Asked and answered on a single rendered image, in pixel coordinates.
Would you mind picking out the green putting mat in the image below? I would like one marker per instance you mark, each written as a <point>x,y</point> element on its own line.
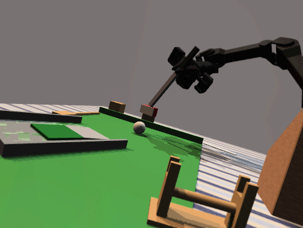
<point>94,189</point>

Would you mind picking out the white golf ball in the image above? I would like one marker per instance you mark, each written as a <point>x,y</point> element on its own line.
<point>139,127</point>

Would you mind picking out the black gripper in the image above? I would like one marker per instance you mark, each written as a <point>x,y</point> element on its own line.
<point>193,71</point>

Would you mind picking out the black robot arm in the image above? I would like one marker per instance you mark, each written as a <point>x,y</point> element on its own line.
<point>288,57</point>

